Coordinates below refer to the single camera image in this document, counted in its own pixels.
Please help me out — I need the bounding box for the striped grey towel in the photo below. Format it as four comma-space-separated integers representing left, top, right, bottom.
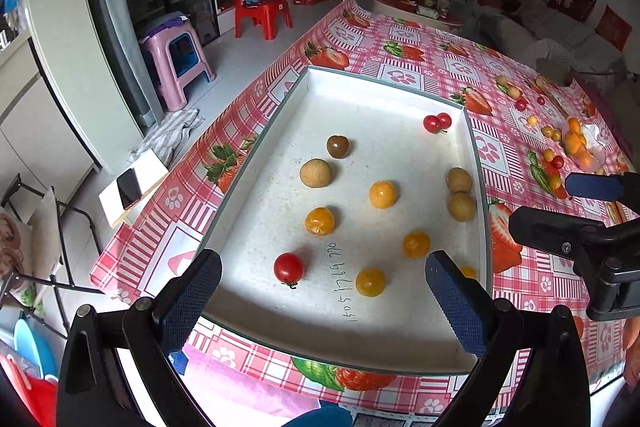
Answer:
130, 107, 206, 168

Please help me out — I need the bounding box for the pink cloth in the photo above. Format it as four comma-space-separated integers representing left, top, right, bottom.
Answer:
170, 347, 321, 427

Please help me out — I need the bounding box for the black smartphone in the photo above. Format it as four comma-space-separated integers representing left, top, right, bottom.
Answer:
116, 168, 142, 210

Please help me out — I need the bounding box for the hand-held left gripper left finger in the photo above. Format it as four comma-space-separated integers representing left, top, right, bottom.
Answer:
56, 249, 223, 427

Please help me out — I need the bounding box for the scattered group of cherry tomatoes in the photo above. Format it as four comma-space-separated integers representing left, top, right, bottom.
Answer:
514, 94, 571, 200

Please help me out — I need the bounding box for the white foam tray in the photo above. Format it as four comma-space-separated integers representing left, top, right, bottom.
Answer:
197, 66, 496, 378

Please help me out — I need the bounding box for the blue plastic basin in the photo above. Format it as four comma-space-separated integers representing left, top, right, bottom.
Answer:
12, 318, 58, 383

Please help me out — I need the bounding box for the pink plastic stool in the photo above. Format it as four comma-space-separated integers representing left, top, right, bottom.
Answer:
139, 19, 217, 112

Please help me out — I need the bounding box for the cluttered coffee table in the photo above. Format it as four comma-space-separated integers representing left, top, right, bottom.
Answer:
374, 0, 466, 32

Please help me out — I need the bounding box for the grey sofa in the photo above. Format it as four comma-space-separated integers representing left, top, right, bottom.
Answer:
475, 0, 631, 78

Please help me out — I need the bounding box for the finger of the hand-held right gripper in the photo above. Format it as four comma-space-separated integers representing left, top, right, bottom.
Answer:
565, 172, 640, 202
507, 206, 640, 280

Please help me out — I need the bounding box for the red plastic basin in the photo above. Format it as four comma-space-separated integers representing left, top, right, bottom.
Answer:
0, 354, 58, 427

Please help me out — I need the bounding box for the black folding chair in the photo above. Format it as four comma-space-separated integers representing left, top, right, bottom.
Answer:
0, 173, 106, 343

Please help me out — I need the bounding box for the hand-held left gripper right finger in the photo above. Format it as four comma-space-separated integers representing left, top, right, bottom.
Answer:
425, 250, 593, 427

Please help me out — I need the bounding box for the person's right hand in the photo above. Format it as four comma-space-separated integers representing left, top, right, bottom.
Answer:
622, 317, 640, 383

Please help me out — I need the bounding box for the red plastic chair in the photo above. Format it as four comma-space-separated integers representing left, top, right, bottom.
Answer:
234, 0, 294, 42

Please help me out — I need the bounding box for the clear bag of orange fruit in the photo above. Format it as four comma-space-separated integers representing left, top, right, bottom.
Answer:
561, 117, 608, 174

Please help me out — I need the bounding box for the brown cherry tomato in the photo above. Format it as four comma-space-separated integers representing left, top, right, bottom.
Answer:
326, 135, 350, 159

